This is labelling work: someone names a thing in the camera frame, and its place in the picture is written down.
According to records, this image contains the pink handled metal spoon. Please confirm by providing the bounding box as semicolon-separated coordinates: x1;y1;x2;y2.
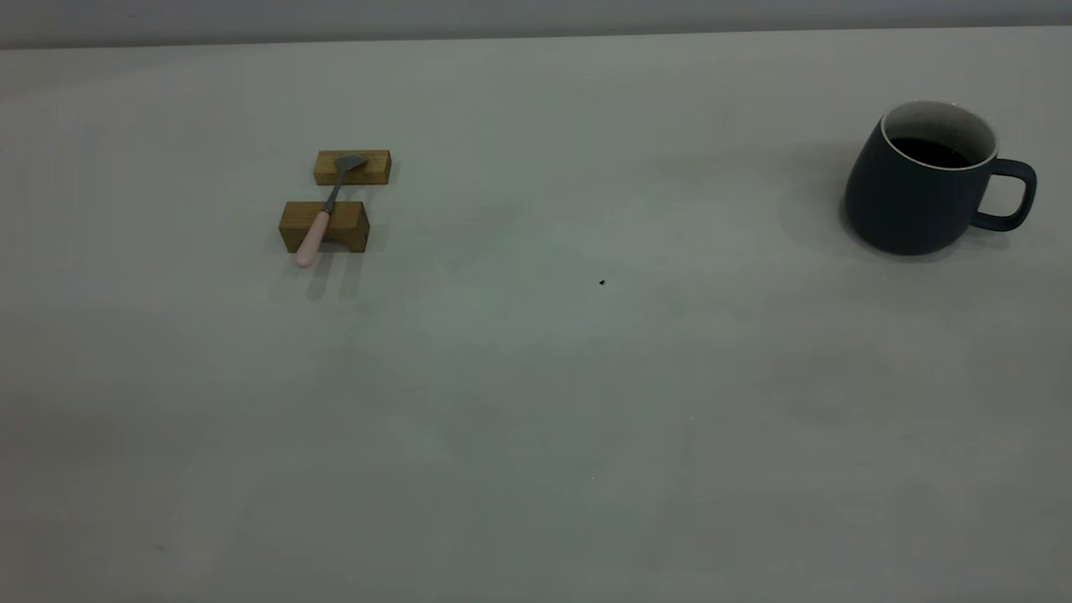
295;153;369;269

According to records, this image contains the dark grey ceramic mug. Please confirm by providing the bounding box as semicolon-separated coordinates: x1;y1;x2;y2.
843;100;1039;256

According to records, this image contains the black coffee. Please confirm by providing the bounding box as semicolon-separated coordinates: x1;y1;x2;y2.
889;137;974;168

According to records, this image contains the arched wooden block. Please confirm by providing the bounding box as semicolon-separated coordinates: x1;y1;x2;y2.
278;200;370;254

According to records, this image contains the flat wooden block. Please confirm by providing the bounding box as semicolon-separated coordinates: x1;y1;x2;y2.
313;149;393;187

